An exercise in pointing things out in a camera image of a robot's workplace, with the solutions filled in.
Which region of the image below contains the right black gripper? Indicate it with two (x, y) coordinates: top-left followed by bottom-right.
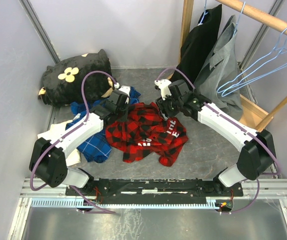
(155, 92), (183, 121)

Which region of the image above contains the red black plaid shirt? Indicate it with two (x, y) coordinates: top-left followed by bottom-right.
(105, 102), (189, 167)

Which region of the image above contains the light blue wire hanger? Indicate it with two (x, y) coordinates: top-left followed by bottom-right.
(217, 23), (287, 98)

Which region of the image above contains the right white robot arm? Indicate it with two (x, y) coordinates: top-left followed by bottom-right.
(154, 79), (277, 196)

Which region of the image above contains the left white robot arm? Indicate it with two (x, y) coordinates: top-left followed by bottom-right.
(29, 85), (131, 195)

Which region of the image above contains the blue plaid shirt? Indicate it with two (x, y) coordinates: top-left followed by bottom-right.
(65, 86), (142, 164)

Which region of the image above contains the grey hanging shirt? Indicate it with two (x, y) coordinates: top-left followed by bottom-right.
(194, 15), (243, 121)

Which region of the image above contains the blue hanger under grey shirt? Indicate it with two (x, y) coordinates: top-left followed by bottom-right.
(233, 1), (246, 35)

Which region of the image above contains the blue hanger under black garment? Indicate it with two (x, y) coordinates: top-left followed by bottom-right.
(198, 0), (208, 26)

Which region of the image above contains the black flower-print garment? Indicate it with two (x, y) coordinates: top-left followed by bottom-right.
(38, 49), (114, 108)

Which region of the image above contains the white folded cloth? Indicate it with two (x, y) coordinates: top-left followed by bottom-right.
(37, 119), (82, 167)

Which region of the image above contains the black hanging garment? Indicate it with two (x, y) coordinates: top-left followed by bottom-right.
(176, 4), (222, 83)

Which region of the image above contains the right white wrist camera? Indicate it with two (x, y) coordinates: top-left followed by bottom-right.
(154, 79), (172, 101)

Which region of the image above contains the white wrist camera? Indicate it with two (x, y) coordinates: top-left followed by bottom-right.
(154, 79), (172, 101)
(113, 83), (131, 104)

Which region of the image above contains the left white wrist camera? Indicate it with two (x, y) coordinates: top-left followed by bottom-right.
(113, 83), (131, 104)

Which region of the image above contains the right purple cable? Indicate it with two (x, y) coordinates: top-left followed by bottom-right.
(155, 67), (197, 92)

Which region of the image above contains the purple cable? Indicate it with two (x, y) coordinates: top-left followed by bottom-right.
(155, 67), (197, 92)
(29, 70), (119, 215)

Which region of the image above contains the wooden clothes rack frame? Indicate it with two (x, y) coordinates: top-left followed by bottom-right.
(179, 0), (287, 132)

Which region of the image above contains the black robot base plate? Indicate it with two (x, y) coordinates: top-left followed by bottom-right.
(79, 178), (244, 205)

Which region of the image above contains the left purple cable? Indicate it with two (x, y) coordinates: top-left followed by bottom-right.
(29, 70), (119, 215)

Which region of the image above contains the light blue cable duct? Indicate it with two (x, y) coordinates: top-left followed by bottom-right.
(30, 198), (219, 210)

